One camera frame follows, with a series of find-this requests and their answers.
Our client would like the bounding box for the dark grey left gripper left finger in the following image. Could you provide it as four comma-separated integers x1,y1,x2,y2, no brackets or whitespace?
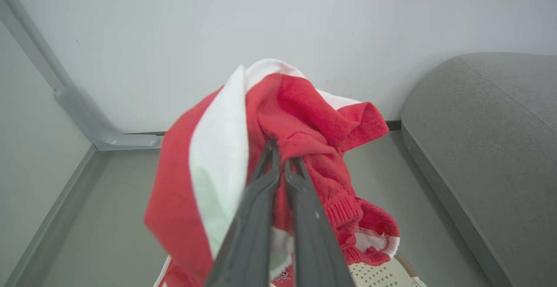
205,139,281,287

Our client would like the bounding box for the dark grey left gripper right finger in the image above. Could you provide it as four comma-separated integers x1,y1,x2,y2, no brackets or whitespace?
284,157,355,287

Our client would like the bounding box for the red and white knit garment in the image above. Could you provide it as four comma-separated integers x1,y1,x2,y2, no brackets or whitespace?
144,59,401,287

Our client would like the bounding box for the cream perforated laundry basket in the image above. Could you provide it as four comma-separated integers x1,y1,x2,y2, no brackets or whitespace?
348,254,429,287

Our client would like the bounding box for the grey fabric sofa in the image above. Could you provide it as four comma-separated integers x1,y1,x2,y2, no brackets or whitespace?
400,52,557,287

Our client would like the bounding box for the grey metal frame leg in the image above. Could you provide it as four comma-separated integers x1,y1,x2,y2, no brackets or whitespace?
0,0,162,151

